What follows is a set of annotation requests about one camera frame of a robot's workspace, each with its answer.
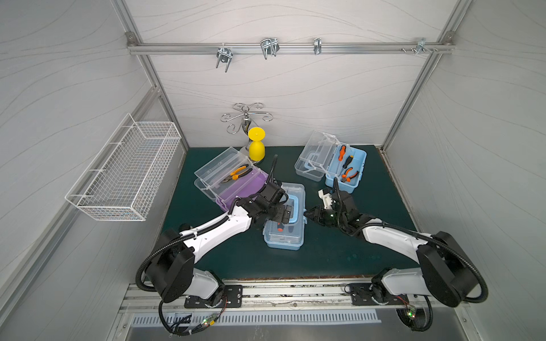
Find silver hook stand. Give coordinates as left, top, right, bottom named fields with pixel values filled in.
left=220, top=102, right=274, bottom=135

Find metal double hook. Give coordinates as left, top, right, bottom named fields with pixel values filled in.
left=260, top=38, right=280, bottom=60

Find black handled screwdriver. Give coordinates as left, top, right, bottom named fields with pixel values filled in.
left=342, top=156, right=353, bottom=169

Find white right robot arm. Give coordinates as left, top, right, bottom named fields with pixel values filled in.
left=304, top=190, right=489, bottom=308

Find small blue toolbox clear lid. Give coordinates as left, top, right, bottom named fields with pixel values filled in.
left=294, top=130, right=367, bottom=193

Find large blue toolbox clear lid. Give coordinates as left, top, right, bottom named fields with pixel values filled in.
left=263, top=183, right=307, bottom=251

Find purple toolbox clear lid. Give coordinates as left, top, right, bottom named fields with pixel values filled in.
left=194, top=147, right=268, bottom=212

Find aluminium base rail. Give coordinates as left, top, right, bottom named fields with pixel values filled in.
left=119, top=278, right=469, bottom=314

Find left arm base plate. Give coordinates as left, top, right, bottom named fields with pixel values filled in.
left=184, top=285, right=243, bottom=309

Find small orange pliers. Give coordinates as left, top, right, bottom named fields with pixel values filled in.
left=341, top=167, right=360, bottom=183

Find metal bracket hook right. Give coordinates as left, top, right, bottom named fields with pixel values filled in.
left=400, top=38, right=439, bottom=55

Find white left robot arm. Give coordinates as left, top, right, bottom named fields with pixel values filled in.
left=135, top=181, right=290, bottom=307

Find white wire basket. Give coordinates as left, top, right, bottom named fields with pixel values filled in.
left=65, top=114, right=181, bottom=222

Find orange black pliers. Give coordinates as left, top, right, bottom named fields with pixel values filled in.
left=221, top=163, right=253, bottom=183

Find yellow plastic goblet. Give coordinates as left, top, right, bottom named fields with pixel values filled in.
left=248, top=126, right=266, bottom=162

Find orange handled screwdriver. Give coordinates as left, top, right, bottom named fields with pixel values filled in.
left=338, top=145, right=347, bottom=162

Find aluminium cross rail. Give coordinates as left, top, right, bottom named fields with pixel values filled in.
left=128, top=41, right=456, bottom=55

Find small metal hook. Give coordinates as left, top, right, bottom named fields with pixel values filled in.
left=314, top=38, right=322, bottom=55

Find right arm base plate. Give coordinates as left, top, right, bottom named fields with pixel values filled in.
left=344, top=283, right=409, bottom=306

